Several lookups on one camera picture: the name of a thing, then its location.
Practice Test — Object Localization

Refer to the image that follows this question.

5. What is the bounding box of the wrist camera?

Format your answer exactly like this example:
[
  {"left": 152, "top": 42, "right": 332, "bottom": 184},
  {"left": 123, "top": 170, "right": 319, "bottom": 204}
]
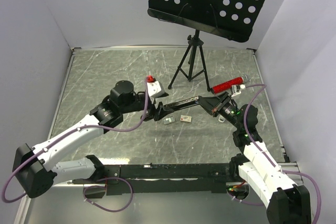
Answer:
[
  {"left": 230, "top": 84, "right": 246, "bottom": 98},
  {"left": 146, "top": 76, "right": 165, "bottom": 98}
]

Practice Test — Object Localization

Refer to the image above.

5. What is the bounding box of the black tripod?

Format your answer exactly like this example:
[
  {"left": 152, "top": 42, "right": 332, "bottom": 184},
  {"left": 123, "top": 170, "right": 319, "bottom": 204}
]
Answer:
[{"left": 168, "top": 29, "right": 211, "bottom": 92}]

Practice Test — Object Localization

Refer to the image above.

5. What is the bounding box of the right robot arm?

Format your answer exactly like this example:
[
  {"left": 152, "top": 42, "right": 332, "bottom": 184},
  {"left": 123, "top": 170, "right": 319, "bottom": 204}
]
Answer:
[{"left": 197, "top": 93, "right": 312, "bottom": 223}]

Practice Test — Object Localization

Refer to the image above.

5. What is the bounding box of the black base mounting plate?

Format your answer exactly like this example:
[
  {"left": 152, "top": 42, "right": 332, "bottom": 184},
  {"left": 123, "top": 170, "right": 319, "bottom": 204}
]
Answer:
[{"left": 101, "top": 163, "right": 243, "bottom": 194}]

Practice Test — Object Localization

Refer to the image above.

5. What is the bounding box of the aluminium rail frame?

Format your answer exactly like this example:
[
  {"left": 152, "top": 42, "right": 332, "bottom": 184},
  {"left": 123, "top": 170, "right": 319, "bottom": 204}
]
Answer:
[{"left": 16, "top": 156, "right": 311, "bottom": 223}]

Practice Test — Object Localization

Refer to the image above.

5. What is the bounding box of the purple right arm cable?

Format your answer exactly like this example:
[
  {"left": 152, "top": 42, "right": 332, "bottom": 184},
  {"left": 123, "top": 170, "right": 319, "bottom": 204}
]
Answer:
[{"left": 243, "top": 84, "right": 321, "bottom": 223}]

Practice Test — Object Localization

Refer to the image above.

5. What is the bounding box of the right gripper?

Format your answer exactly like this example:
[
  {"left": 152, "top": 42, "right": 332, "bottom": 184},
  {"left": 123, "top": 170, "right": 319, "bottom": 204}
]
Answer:
[{"left": 196, "top": 91, "right": 243, "bottom": 130}]

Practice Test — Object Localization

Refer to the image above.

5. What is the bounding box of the red glitter tube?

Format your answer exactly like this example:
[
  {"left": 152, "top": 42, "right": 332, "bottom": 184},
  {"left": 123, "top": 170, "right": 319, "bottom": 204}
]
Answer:
[{"left": 211, "top": 74, "right": 249, "bottom": 94}]

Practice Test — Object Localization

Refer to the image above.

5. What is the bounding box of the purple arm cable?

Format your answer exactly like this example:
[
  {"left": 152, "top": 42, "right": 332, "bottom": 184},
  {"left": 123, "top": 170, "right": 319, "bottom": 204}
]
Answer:
[
  {"left": 1, "top": 81, "right": 150, "bottom": 204},
  {"left": 243, "top": 84, "right": 321, "bottom": 223}
]

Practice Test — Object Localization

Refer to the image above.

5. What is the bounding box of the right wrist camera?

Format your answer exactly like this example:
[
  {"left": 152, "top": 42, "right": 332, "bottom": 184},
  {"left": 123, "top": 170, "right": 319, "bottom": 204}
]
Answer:
[{"left": 230, "top": 84, "right": 246, "bottom": 98}]

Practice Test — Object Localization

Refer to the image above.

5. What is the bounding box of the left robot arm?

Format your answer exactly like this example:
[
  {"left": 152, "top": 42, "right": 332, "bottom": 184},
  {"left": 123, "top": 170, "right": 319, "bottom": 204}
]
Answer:
[{"left": 13, "top": 76, "right": 167, "bottom": 198}]

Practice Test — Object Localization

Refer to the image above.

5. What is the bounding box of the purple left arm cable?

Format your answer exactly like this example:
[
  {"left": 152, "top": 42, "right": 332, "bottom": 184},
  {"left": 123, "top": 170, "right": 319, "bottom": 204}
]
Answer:
[{"left": 1, "top": 81, "right": 150, "bottom": 204}]

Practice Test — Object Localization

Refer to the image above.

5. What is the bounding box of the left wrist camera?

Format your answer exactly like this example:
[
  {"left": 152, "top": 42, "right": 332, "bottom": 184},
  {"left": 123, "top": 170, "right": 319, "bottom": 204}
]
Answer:
[{"left": 146, "top": 76, "right": 165, "bottom": 98}]

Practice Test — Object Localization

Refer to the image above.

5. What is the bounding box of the black stapler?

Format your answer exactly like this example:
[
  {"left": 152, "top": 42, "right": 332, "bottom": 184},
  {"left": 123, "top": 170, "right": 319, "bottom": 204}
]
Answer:
[{"left": 163, "top": 96, "right": 199, "bottom": 113}]

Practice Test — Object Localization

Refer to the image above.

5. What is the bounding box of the white staple box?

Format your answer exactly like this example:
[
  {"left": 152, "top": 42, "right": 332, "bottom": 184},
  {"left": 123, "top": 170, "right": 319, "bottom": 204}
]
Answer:
[{"left": 180, "top": 115, "right": 192, "bottom": 123}]

